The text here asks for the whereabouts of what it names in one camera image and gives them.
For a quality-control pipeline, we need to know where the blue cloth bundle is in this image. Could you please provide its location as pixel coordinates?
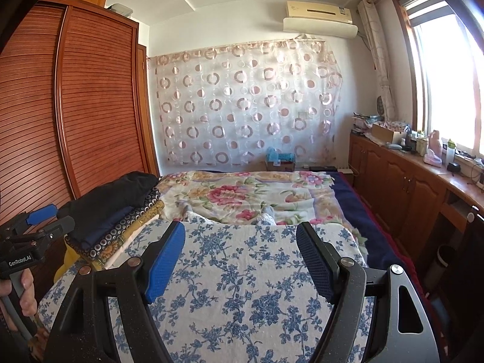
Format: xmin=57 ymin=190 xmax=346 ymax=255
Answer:
xmin=265 ymin=147 xmax=296 ymax=163

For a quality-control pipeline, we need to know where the dark wooden chair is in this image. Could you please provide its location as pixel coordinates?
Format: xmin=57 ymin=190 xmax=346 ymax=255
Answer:
xmin=427 ymin=212 xmax=484 ymax=363

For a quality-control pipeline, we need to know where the wooden side cabinet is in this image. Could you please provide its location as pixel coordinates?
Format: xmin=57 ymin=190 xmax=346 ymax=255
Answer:
xmin=348 ymin=132 xmax=484 ymax=236

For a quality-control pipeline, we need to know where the grey box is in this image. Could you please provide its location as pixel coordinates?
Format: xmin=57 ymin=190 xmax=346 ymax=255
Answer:
xmin=106 ymin=3 xmax=133 ymax=17

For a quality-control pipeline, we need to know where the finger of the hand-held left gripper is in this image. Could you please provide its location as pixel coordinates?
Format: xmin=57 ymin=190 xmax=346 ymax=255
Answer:
xmin=11 ymin=215 xmax=77 ymax=245
xmin=5 ymin=204 xmax=60 ymax=236

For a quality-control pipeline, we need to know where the white air deflector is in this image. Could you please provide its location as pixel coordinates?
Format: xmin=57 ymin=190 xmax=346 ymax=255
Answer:
xmin=282 ymin=16 xmax=358 ymax=39

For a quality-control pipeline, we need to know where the white blue floral sheet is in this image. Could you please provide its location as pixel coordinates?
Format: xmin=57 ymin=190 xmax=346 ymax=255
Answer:
xmin=36 ymin=212 xmax=376 ymax=363

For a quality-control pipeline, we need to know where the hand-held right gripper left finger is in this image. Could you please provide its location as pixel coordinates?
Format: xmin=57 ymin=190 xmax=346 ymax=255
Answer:
xmin=41 ymin=221 xmax=186 ymax=363

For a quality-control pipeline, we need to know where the wooden louvered wardrobe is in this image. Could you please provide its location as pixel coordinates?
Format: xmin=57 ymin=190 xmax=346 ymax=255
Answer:
xmin=0 ymin=0 xmax=160 ymax=285

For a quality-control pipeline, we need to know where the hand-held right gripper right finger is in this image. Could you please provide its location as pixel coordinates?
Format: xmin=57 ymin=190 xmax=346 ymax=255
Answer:
xmin=296 ymin=221 xmax=441 ymax=363

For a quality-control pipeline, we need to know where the white trash bin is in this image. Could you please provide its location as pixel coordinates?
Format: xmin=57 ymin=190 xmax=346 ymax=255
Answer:
xmin=435 ymin=244 xmax=459 ymax=285

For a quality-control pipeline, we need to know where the person's left hand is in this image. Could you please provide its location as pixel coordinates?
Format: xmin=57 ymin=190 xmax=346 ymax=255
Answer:
xmin=18 ymin=268 xmax=39 ymax=316

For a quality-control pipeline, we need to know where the golden patterned folded cloth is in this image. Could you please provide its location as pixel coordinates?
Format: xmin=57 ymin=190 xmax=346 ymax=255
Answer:
xmin=99 ymin=201 xmax=164 ymax=262

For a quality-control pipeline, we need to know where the white patterned window curtain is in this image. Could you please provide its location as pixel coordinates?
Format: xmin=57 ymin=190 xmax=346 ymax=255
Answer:
xmin=357 ymin=0 xmax=397 ymax=122

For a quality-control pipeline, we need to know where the wall air conditioner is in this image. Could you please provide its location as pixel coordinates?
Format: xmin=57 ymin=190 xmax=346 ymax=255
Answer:
xmin=285 ymin=1 xmax=353 ymax=24

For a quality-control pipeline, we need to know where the navy blanket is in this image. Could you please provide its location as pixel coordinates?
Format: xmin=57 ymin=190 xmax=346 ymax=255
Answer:
xmin=332 ymin=172 xmax=414 ymax=270

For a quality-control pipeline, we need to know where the wooden framed window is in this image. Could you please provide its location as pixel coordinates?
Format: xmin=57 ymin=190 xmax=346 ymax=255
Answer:
xmin=391 ymin=0 xmax=484 ymax=156

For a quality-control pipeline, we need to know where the small cardboard box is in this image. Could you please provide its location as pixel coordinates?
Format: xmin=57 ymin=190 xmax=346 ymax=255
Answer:
xmin=266 ymin=160 xmax=296 ymax=173

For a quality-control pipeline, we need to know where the pink floral blanket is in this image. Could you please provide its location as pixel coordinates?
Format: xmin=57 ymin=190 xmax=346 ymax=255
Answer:
xmin=156 ymin=170 xmax=369 ymax=254

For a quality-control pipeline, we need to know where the open cardboard box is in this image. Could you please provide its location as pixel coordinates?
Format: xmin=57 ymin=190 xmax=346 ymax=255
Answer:
xmin=371 ymin=121 xmax=411 ymax=144

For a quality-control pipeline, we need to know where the stack of magazines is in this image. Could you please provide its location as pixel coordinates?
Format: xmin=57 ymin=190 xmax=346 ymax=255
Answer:
xmin=352 ymin=112 xmax=379 ymax=133

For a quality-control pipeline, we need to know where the black printed t-shirt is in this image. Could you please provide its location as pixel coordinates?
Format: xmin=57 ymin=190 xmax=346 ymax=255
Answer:
xmin=58 ymin=171 xmax=160 ymax=231

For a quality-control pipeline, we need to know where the white folded cloth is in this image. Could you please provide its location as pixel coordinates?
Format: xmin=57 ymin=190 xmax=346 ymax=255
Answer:
xmin=103 ymin=215 xmax=160 ymax=270

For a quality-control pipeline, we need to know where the sheer circle-pattern curtain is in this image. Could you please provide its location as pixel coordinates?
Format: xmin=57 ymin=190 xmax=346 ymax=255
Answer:
xmin=149 ymin=39 xmax=343 ymax=167

